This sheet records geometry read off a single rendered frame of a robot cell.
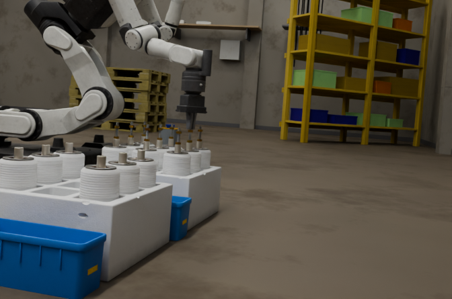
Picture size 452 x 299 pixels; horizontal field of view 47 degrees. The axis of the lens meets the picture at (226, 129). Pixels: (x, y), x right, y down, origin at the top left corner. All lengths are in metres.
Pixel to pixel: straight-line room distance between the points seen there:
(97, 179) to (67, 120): 1.06
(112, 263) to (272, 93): 9.52
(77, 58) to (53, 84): 10.15
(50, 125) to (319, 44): 5.50
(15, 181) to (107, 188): 0.25
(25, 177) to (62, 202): 0.16
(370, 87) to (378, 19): 1.01
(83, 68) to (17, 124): 0.38
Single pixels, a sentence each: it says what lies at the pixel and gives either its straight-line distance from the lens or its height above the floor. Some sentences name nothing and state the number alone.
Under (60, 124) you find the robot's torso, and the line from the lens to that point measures 2.34.
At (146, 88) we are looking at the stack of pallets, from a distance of 6.79.
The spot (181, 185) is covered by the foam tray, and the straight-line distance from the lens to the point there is 1.72.
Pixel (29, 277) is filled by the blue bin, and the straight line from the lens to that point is 1.21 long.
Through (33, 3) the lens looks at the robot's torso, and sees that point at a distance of 2.45.
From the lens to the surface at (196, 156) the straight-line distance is 1.87.
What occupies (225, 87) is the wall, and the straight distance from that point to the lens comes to 10.84.
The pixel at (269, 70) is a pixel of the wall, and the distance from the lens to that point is 10.69.
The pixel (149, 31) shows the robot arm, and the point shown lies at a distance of 2.03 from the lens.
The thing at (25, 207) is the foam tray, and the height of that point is 0.15.
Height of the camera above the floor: 0.42
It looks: 3 degrees down
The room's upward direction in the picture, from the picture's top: 4 degrees clockwise
